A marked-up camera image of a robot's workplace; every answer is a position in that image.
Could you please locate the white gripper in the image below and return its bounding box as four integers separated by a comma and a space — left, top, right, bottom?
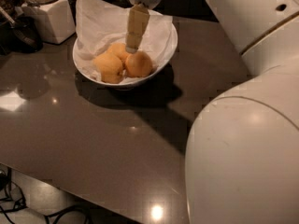
125, 0, 162, 53

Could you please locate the orange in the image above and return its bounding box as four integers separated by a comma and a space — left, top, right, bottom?
107, 43, 129, 63
93, 53, 123, 84
125, 51, 153, 77

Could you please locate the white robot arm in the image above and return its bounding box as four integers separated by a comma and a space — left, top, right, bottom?
185, 0, 299, 224

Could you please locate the white ceramic bowl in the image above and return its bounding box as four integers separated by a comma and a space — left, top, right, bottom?
72, 7, 178, 89

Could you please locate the white paper napkin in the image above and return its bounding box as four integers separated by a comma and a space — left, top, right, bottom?
75, 0, 174, 82

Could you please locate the white ceramic jar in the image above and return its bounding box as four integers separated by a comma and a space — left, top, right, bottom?
21, 0, 76, 44

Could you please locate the black pan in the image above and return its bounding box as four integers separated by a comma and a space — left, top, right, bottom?
0, 7, 43, 53

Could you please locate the black floor cable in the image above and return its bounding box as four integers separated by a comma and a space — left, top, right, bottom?
0, 168, 92, 224

